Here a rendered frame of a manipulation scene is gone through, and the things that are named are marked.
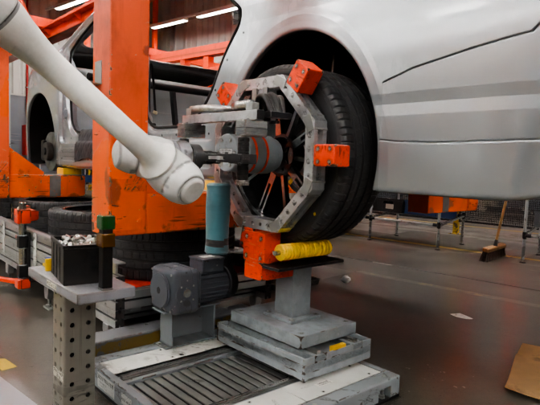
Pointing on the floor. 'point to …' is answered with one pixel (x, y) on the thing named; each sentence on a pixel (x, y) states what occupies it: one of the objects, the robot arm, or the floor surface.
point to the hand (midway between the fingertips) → (243, 158)
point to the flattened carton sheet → (525, 371)
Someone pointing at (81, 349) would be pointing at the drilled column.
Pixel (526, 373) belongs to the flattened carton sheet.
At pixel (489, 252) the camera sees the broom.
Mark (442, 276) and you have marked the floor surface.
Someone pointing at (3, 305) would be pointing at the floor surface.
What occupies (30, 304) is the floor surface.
